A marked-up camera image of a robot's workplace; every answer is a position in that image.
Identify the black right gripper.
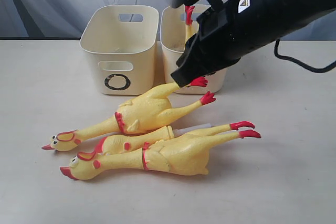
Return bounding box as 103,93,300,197
171,0,247,87

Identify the headless chicken body piece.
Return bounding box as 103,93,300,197
184,5,197,43

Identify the whole rubber chicken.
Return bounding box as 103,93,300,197
60,130,261,180
42,82,216,152

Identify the broken chicken head piece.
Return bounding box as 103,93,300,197
92,123,211,155

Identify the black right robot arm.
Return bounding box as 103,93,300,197
171,0,335,87

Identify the cream bin marked X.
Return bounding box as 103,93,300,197
160,4,226,94

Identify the cream bin marked O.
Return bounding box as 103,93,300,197
80,5,159,95

